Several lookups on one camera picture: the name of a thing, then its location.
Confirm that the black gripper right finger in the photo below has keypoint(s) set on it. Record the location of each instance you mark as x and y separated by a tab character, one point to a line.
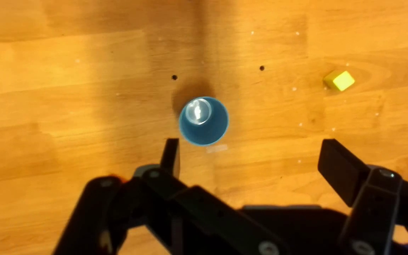
350	174

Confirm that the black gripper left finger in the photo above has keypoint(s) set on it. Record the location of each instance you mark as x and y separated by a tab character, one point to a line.
166	207

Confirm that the small yellow cube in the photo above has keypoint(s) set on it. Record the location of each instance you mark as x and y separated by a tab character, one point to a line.
340	81

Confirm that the blue plastic cup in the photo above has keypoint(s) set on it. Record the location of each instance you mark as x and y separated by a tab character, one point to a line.
204	125

